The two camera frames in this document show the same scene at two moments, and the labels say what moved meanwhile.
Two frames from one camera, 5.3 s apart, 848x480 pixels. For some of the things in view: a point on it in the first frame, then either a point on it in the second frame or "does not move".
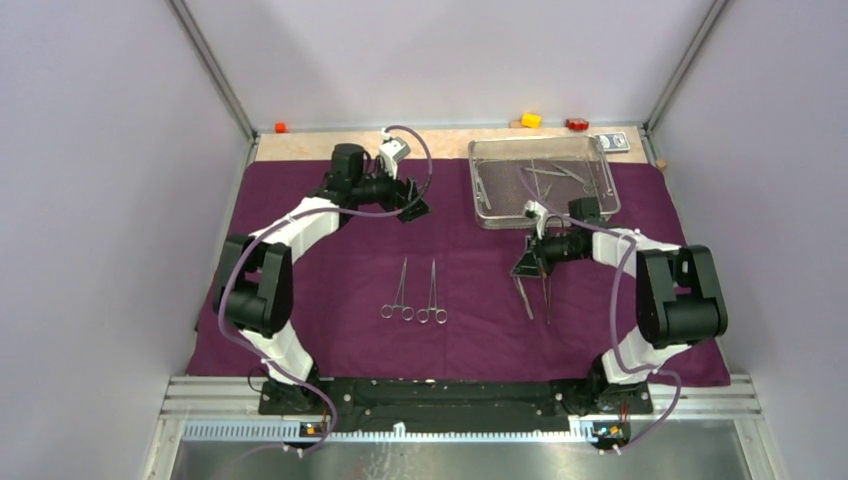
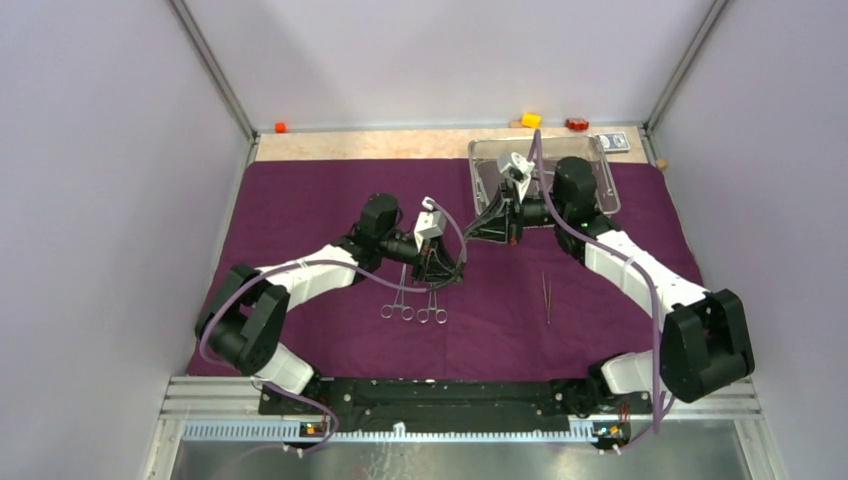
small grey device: (614, 141) does not move
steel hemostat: (440, 314) does not move
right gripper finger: (527, 265) -> (492, 227)
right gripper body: (559, 248) -> (532, 212)
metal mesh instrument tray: (506, 173) does not move
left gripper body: (382, 189) -> (422, 263)
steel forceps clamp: (406, 312) does not move
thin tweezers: (547, 298) does not move
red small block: (577, 124) does not move
